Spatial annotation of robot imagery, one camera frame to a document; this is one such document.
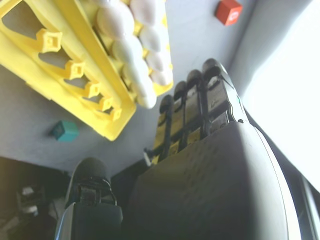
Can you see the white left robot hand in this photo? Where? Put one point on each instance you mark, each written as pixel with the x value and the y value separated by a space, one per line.
pixel 212 187

